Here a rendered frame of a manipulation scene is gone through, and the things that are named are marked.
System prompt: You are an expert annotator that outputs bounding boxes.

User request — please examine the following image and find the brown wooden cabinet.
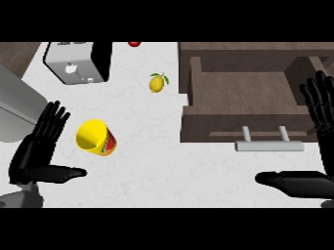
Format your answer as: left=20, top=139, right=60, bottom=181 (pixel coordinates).
left=176, top=41, right=334, bottom=108

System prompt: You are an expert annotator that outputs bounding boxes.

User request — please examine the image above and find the yellow lemon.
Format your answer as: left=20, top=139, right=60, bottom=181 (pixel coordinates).
left=148, top=72, right=170, bottom=94

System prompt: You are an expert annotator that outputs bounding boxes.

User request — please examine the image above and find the yellow cup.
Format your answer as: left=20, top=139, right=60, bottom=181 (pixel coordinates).
left=74, top=118, right=117, bottom=157

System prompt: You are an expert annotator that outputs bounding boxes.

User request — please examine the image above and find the brown wooden drawer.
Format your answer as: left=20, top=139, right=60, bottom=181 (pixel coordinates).
left=179, top=56, right=334, bottom=144

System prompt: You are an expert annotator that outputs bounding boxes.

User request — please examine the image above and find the silver toaster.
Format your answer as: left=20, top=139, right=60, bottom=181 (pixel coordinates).
left=42, top=41, right=113, bottom=86

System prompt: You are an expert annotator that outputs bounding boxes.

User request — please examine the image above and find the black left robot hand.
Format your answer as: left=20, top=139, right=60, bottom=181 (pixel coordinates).
left=7, top=100, right=89, bottom=187

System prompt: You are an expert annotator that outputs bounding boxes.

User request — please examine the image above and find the grey appliance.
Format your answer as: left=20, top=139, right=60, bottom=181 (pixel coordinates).
left=0, top=51, right=48, bottom=144

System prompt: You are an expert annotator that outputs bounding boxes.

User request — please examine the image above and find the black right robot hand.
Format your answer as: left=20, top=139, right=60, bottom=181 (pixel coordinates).
left=253, top=70, right=334, bottom=201

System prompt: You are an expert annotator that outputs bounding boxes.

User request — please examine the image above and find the grey drawer handle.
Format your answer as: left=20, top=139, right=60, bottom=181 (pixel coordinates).
left=234, top=125, right=304, bottom=152

